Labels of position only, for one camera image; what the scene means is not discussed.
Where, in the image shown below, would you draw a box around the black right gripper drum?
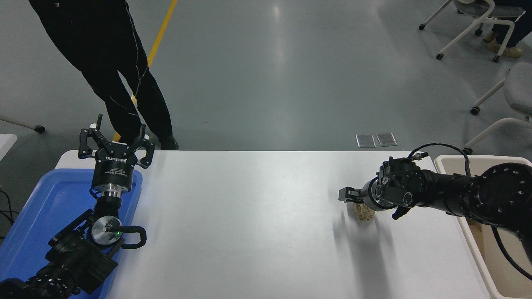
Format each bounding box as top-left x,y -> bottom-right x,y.
359,177 -> 380,211

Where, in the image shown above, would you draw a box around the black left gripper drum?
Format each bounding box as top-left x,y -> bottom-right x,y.
91,142 -> 141,194

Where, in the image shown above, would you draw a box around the tan paper ball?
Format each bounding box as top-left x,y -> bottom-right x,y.
352,202 -> 377,223

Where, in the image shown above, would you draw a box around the white leg with black caster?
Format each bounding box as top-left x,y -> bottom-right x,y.
0,119 -> 46,135

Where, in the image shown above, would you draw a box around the blue plastic tray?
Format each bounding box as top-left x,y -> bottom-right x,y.
0,168 -> 144,299

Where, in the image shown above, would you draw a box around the white side table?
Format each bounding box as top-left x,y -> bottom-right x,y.
0,134 -> 18,163

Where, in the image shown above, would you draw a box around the standing person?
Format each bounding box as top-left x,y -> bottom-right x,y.
28,0 -> 180,151

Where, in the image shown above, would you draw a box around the large pale plastic bin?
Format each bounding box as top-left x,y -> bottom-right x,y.
433,155 -> 532,299

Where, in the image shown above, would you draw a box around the white-framed grey office chair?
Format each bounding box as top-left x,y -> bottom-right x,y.
419,0 -> 525,63
461,62 -> 532,155

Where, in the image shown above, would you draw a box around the seated person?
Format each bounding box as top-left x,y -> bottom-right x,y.
483,0 -> 532,59

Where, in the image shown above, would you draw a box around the black floor cables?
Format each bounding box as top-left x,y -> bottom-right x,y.
0,189 -> 20,240

